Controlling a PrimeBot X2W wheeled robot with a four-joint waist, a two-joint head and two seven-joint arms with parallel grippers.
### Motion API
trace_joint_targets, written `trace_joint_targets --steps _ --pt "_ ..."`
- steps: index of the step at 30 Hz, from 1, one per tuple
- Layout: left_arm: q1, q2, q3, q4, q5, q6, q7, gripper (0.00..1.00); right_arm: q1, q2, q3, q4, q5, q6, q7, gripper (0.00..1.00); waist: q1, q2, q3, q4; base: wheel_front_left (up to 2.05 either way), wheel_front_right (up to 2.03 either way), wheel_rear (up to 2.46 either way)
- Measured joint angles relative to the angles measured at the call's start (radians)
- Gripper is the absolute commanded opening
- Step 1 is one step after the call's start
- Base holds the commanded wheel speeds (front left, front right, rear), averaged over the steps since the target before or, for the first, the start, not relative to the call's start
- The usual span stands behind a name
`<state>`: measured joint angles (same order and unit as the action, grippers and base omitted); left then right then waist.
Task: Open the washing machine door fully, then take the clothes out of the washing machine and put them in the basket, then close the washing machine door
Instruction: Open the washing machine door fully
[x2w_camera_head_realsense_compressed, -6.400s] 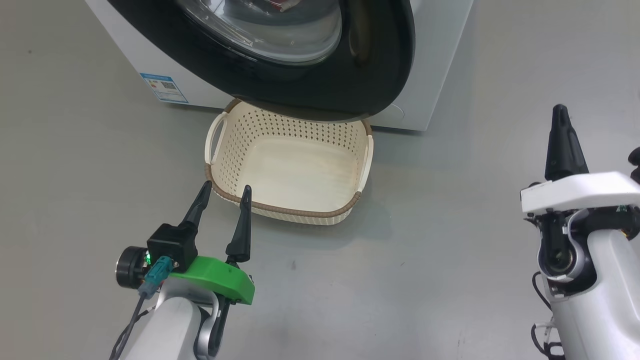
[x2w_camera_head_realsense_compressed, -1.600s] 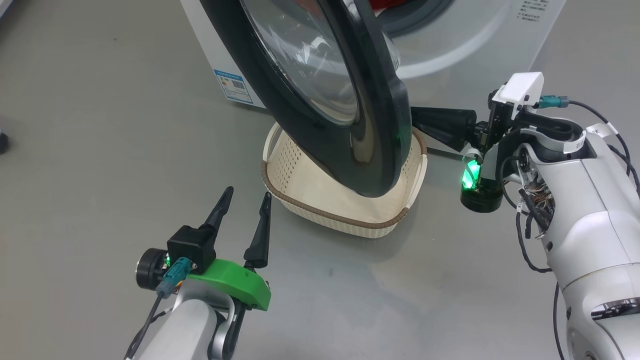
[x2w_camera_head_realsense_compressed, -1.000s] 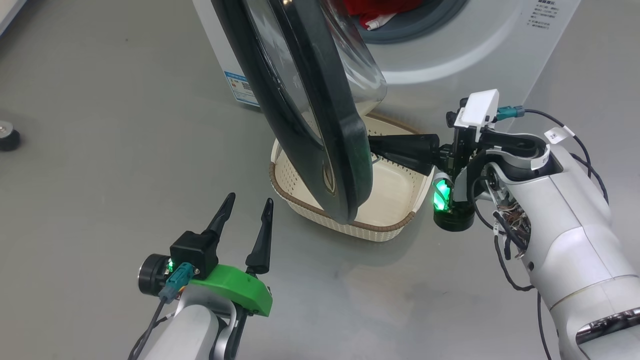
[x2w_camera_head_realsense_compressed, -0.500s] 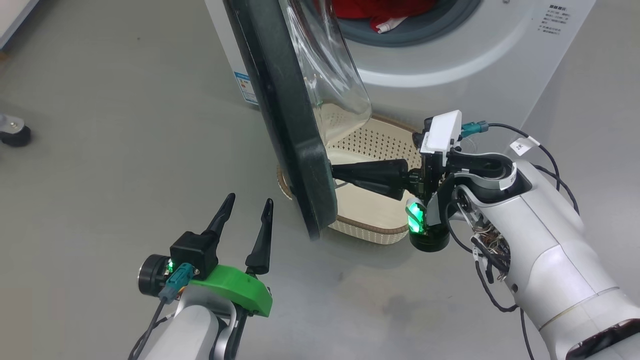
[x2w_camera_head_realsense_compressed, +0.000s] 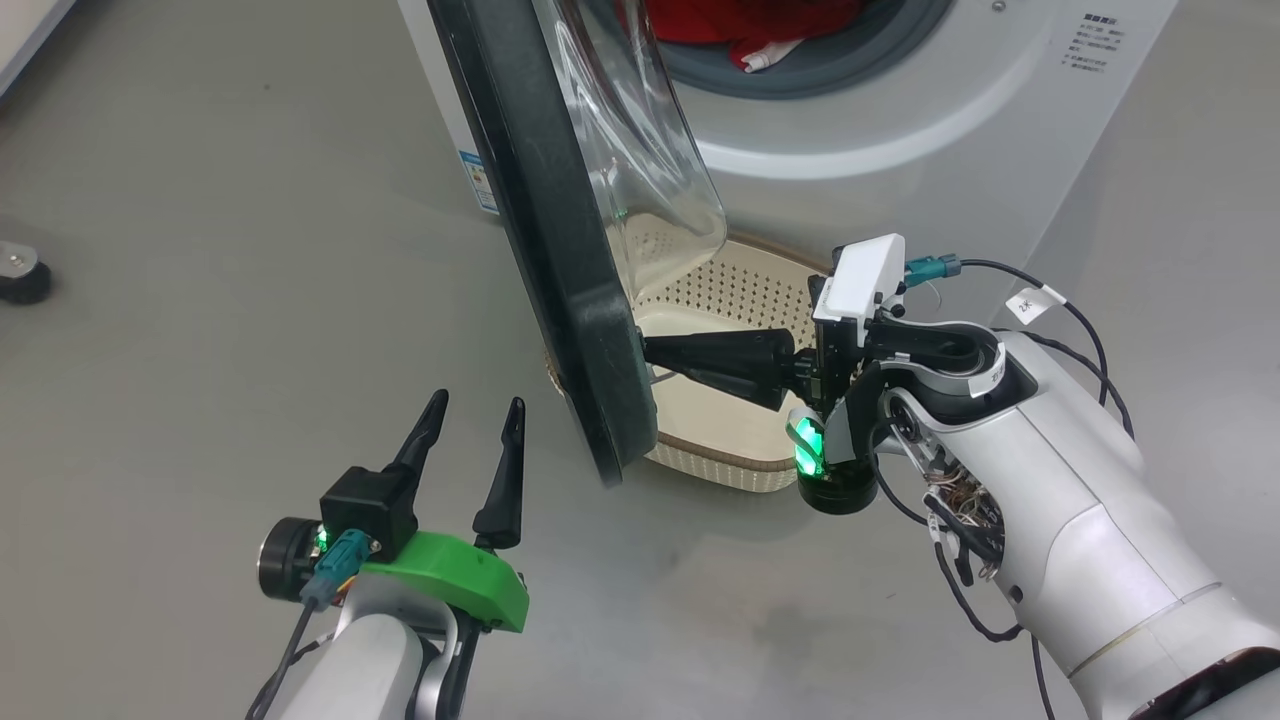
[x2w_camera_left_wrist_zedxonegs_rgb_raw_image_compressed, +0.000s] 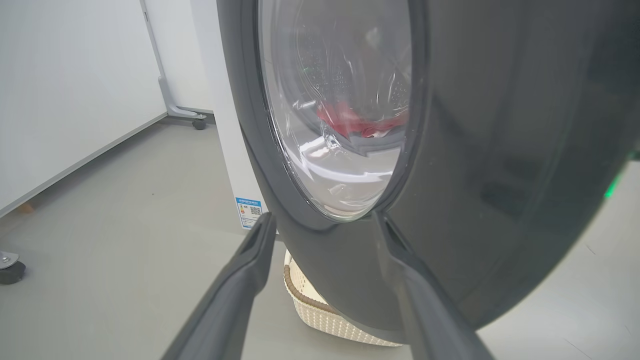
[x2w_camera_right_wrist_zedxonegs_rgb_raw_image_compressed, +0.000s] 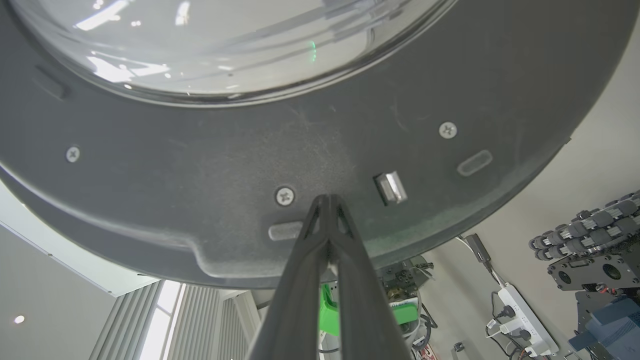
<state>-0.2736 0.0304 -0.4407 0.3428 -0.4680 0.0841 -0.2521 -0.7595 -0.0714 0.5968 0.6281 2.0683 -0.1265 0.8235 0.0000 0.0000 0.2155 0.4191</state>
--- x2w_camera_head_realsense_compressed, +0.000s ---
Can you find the blue energy label sticker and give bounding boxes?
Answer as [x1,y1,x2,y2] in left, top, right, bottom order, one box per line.
[457,149,500,215]

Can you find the black caster wheel with plate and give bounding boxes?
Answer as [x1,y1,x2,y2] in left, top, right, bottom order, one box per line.
[0,239,54,307]

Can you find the round black washing machine door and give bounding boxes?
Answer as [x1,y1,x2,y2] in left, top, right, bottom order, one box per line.
[425,0,730,489]

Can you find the white front-load washing machine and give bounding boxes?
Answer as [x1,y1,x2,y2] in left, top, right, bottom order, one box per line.
[395,0,1183,301]

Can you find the teal camera connector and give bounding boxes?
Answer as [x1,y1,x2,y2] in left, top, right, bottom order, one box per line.
[299,529,380,612]
[904,252,964,290]

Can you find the teal right camera connector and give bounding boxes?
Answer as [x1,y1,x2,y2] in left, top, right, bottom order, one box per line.
[904,252,964,290]

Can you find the cream perforated laundry basket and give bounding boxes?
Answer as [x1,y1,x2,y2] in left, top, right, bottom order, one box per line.
[544,212,837,494]

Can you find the black camera cable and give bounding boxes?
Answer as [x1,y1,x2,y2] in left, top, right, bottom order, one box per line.
[955,257,1137,442]
[244,598,323,720]

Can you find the teal left camera connector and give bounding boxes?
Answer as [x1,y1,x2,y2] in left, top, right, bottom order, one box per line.
[299,529,380,612]

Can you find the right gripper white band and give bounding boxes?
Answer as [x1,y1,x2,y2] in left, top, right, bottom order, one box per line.
[644,234,907,517]

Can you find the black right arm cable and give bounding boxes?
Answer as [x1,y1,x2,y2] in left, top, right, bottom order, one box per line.
[868,418,1063,720]

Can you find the black left camera cable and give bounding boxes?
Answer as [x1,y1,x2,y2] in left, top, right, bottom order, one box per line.
[244,598,323,720]

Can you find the black right camera cable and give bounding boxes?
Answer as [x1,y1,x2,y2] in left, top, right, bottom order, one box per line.
[955,257,1137,442]

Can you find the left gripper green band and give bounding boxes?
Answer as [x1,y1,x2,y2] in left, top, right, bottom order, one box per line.
[257,389,530,634]

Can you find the red clothing item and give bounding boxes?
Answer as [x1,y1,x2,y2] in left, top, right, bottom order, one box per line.
[619,0,867,74]

